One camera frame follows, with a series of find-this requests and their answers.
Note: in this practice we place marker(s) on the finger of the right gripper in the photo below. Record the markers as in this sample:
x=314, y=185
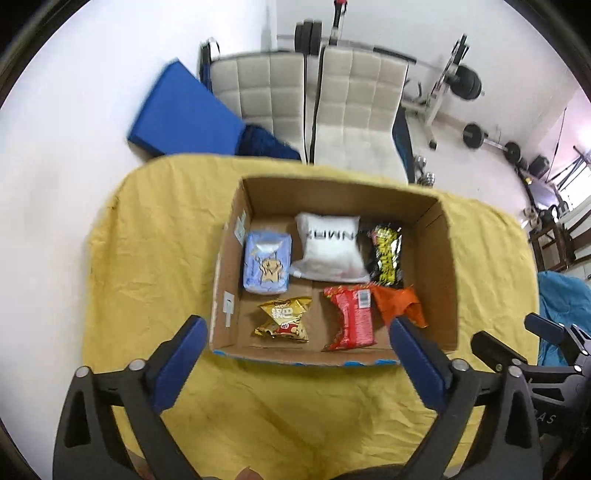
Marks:
x=545, y=327
x=494, y=353

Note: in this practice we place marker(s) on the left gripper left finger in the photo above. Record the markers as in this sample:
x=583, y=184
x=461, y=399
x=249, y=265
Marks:
x=88, y=442

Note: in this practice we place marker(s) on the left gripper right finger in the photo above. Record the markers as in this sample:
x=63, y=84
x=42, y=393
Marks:
x=506, y=445

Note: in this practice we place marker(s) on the orange snack packet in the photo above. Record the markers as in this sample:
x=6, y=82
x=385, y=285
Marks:
x=393, y=303

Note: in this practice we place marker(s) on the black shoe wipes pack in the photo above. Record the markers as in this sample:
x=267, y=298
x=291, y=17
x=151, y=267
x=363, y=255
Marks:
x=385, y=255

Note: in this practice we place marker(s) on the red snack packet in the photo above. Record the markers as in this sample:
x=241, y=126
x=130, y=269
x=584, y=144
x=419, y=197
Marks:
x=356, y=329

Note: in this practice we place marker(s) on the white pouch with lettering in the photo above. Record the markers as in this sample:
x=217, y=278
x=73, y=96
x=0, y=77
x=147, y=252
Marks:
x=330, y=250

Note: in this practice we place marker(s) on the yellow snack packet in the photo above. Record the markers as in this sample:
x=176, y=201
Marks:
x=284, y=319

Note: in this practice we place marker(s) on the blue tissue pack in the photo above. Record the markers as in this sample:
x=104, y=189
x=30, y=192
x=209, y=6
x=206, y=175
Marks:
x=266, y=263

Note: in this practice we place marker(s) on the blue blanket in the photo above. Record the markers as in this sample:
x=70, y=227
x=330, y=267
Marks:
x=563, y=300

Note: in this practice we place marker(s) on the dark wooden chair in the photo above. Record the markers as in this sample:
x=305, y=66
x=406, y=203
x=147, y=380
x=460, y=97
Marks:
x=550, y=233

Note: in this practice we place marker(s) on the chrome dumbbell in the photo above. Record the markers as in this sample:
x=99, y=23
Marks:
x=422, y=176

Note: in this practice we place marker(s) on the open cardboard box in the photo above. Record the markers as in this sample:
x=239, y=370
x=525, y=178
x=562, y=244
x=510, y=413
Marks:
x=272, y=204

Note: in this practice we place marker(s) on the yellow tablecloth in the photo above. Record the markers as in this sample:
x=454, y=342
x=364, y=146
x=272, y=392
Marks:
x=152, y=255

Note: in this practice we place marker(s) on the black blue bench pad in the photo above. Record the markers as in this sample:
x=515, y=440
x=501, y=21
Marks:
x=402, y=141

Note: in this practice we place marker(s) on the white weight bench rack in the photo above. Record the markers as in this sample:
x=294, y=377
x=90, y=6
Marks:
x=425, y=108

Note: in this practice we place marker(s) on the right white padded chair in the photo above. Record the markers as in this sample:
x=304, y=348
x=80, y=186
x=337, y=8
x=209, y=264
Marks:
x=359, y=93

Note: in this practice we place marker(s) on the white padded chair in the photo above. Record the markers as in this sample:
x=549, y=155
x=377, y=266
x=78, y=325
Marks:
x=265, y=89
x=359, y=93

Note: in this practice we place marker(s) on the dark blue knitted cloth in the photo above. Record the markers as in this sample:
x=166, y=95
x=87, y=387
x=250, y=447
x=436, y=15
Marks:
x=258, y=142

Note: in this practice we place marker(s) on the blue foam mat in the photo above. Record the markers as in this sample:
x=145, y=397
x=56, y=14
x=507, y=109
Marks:
x=179, y=115

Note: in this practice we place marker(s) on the left white padded chair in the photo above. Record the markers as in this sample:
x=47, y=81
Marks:
x=265, y=89

